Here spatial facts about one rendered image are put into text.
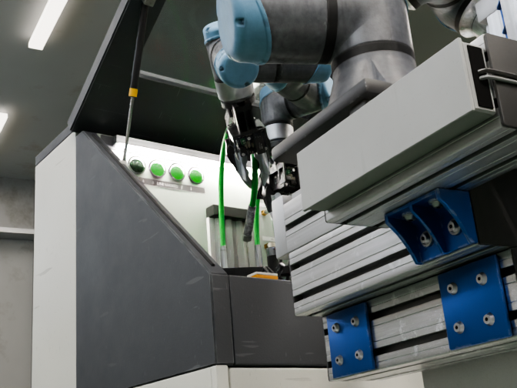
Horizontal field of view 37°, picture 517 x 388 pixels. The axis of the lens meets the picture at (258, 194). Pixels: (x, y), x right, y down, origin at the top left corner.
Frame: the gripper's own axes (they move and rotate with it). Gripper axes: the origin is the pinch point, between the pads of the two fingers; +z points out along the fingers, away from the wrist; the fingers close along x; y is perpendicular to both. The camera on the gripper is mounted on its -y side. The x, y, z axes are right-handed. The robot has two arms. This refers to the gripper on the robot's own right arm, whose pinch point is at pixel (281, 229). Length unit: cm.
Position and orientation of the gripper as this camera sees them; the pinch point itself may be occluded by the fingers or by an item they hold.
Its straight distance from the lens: 177.3
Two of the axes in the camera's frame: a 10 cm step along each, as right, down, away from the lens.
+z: 0.8, 9.4, -3.3
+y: 5.9, -3.2, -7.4
